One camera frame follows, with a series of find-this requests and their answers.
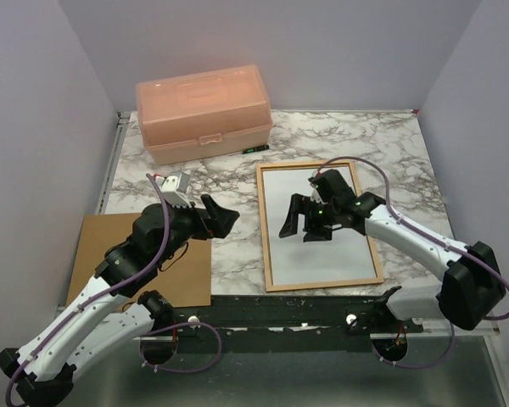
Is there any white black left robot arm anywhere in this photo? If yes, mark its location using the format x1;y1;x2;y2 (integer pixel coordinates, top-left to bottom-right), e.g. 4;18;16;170
0;192;239;406

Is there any black robot mounting base rail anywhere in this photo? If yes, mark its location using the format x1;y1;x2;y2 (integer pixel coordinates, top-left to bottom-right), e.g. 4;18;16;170
70;292;455;355

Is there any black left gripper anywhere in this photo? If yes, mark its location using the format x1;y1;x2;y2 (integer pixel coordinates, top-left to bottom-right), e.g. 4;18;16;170
154;194;239;265

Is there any black green marker pen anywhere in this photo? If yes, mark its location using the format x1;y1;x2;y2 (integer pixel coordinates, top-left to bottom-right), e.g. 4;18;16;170
242;144;270;154

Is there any brown frame backing board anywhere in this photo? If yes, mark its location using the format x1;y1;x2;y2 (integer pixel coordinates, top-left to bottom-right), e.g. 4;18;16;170
66;213;211;307

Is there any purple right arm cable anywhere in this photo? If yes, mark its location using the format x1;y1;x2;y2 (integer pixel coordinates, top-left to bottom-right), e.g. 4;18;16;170
316;158;509;369

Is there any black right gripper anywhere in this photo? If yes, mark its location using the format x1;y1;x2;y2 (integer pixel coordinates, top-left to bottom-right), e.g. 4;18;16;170
280;193;338;243

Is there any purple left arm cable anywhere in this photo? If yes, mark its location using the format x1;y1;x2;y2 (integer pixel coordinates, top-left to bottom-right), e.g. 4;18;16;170
4;172;223;406

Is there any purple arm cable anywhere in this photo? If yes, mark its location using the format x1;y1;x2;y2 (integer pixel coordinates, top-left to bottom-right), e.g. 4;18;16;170
316;158;509;369
4;172;223;406

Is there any brown wooden picture frame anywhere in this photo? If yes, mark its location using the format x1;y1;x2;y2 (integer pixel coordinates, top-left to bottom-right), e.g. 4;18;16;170
256;159;383;293

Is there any pink plastic storage box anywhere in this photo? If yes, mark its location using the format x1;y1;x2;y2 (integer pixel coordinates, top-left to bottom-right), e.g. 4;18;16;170
136;65;273;165

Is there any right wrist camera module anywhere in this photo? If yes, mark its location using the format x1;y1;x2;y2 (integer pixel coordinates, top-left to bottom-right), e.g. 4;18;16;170
309;169;356;203

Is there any flower field photo print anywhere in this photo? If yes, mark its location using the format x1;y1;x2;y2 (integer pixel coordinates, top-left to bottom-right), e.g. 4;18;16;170
262;164;377;286

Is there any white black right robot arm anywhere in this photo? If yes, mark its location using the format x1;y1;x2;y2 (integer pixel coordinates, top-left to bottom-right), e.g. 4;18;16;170
279;192;509;332

